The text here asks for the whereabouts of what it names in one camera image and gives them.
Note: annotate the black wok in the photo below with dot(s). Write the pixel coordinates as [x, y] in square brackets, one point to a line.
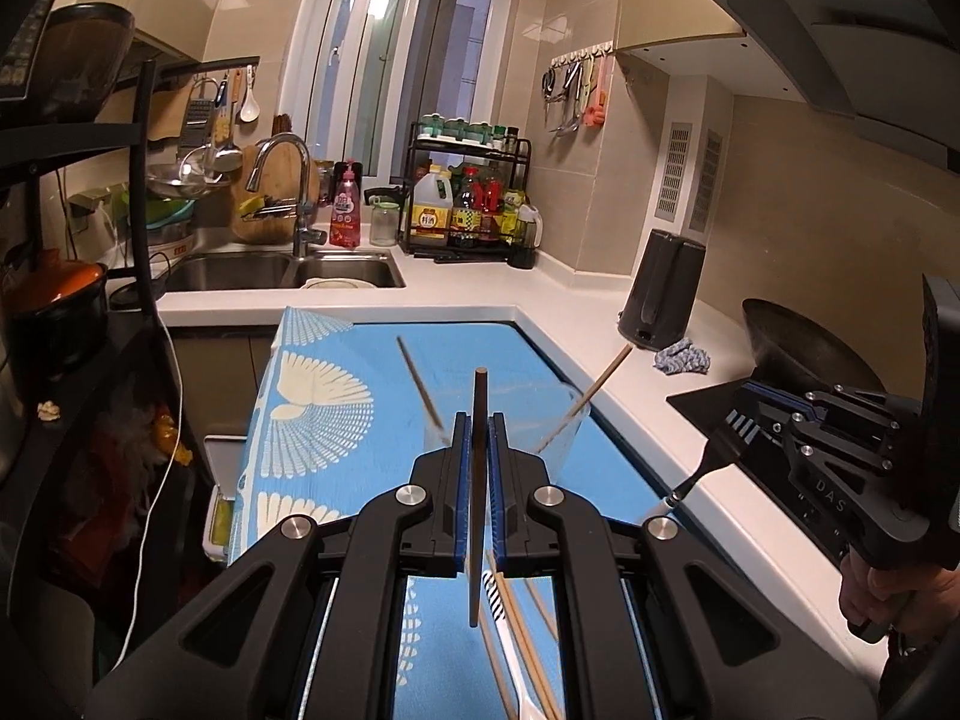
[794, 353]

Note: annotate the wooden cutting board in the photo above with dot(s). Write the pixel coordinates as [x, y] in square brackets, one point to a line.
[265, 193]

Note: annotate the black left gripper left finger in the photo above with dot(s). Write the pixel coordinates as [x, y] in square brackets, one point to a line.
[308, 622]

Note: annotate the orange lidded pot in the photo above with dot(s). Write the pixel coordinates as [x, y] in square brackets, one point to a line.
[53, 282]

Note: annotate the black electric kettle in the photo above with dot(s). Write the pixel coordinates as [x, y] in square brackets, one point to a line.
[661, 297]

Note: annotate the red dish soap bottle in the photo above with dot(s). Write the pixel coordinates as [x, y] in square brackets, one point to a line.
[346, 206]

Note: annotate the black spice rack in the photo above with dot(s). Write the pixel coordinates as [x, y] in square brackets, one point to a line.
[493, 218]

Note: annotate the clear plastic utensil holder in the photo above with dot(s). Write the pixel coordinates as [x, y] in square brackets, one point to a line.
[536, 415]

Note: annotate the dark bowl on shelf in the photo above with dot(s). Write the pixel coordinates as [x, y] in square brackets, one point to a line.
[79, 60]

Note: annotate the wooden chopstick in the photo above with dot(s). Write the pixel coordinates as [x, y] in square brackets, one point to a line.
[586, 397]
[478, 490]
[542, 607]
[421, 386]
[507, 697]
[539, 683]

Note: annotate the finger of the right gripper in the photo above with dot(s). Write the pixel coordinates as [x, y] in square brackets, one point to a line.
[762, 399]
[759, 439]

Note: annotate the blue patterned table mat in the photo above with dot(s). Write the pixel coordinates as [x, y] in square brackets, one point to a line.
[337, 421]

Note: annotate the metal fork grey handle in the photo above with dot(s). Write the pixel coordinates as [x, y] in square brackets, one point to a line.
[718, 454]

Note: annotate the stainless steel sink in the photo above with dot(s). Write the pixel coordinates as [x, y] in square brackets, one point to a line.
[271, 270]

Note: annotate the hanging utensils on hooks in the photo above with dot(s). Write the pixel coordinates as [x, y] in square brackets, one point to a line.
[576, 89]

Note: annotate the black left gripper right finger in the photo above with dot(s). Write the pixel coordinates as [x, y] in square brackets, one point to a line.
[651, 623]

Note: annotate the chrome kitchen faucet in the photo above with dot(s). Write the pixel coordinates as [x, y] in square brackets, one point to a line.
[306, 237]

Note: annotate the glass jar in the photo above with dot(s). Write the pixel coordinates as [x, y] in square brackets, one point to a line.
[385, 220]

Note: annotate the right human hand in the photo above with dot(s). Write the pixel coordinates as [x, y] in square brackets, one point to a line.
[920, 602]

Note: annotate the white hanging ladle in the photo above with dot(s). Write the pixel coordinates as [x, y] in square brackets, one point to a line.
[250, 109]

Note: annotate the white ceramic spoon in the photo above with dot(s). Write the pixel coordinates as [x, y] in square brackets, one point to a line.
[527, 708]

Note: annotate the blue checkered cloth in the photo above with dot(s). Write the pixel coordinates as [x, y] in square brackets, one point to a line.
[682, 357]

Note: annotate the range hood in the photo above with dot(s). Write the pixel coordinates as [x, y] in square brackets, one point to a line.
[887, 65]

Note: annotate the black gas stove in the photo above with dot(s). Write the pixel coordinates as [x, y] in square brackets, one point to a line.
[704, 409]

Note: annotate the yellow oil jug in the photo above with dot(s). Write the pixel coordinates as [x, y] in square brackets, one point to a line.
[431, 209]

